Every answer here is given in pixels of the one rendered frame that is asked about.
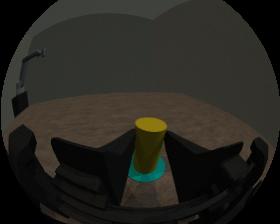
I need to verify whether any yellow cylinder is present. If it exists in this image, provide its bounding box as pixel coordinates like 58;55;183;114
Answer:
132;117;167;174

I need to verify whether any cyan circle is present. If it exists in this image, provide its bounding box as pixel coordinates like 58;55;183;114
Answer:
127;154;165;182

